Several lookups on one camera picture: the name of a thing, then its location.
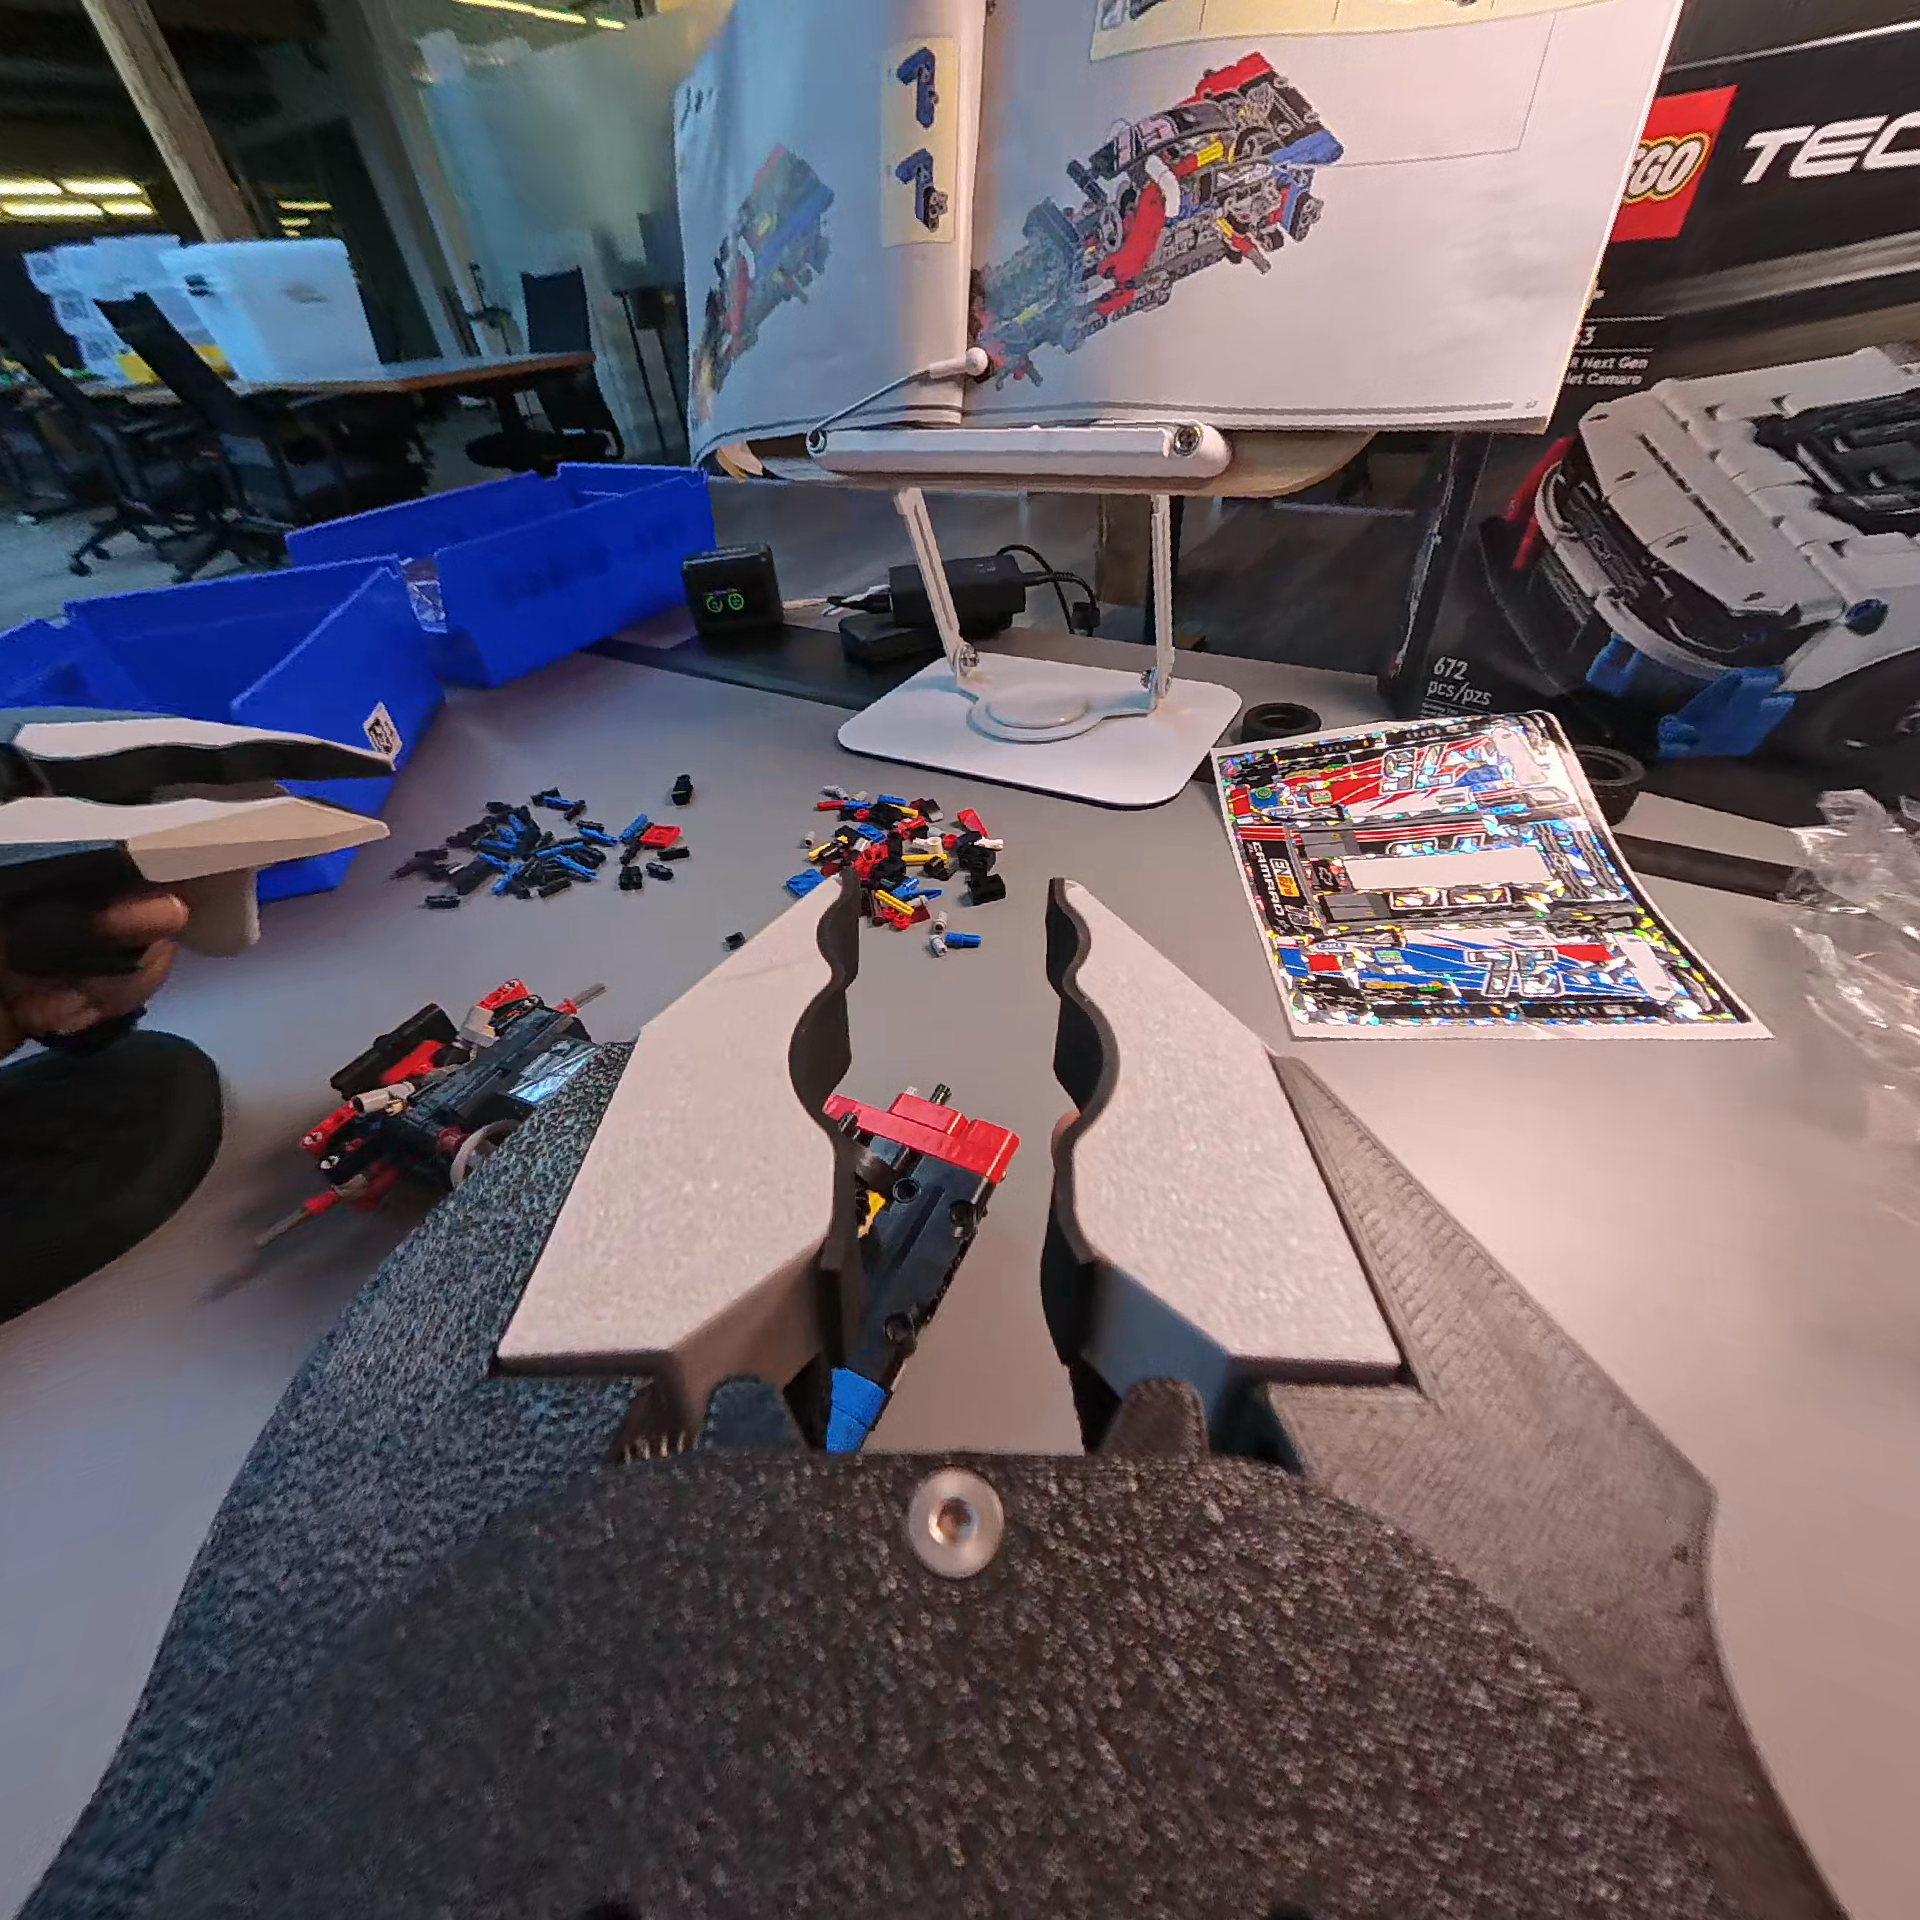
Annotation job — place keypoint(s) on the clear bag of lego parts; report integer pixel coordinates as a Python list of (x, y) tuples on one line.
[(429, 600)]

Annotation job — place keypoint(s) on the pile of black blue pins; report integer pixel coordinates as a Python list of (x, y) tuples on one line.
[(524, 863)]

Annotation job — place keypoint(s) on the black office chair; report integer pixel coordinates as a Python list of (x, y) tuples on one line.
[(193, 406), (555, 362)]

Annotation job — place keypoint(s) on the lego instruction booklet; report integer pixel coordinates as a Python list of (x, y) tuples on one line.
[(1350, 303)]

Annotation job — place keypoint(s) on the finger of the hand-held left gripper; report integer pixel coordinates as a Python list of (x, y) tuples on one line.
[(165, 749), (211, 835)]

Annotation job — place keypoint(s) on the holographic sticker sheet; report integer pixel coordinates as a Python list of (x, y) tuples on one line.
[(1472, 886)]

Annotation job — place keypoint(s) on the blue storage bin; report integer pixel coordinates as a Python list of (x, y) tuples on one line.
[(227, 645), (569, 571)]

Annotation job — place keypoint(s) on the lego car model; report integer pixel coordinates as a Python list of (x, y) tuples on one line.
[(495, 1071)]

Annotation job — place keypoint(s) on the black device green display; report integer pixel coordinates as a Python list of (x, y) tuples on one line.
[(729, 596)]

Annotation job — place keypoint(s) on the pile of mixed lego pieces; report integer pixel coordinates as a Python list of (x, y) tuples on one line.
[(900, 857)]

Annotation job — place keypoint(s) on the wooden office table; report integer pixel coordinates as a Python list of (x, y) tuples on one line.
[(453, 368)]

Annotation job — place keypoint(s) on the crumpled clear plastic bag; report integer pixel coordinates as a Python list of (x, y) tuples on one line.
[(1858, 899)]

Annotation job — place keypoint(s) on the black rubber tyre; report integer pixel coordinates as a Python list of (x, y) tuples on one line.
[(1615, 782), (1278, 719)]

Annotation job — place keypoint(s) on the black power adapter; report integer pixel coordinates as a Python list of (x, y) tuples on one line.
[(962, 590)]

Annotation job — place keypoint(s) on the lego set box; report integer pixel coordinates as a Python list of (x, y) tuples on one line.
[(1726, 523)]

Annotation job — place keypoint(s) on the person's left hand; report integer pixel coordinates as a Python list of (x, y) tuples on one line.
[(106, 996)]

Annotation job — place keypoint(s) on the white storage box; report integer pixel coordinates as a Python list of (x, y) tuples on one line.
[(269, 307)]

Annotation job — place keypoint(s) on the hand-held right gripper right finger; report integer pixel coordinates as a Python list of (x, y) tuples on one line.
[(1216, 1201)]

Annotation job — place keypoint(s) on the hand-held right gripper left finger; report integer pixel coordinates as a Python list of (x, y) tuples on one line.
[(673, 1186)]

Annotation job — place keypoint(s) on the black desk mat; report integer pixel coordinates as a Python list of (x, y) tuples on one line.
[(750, 669)]

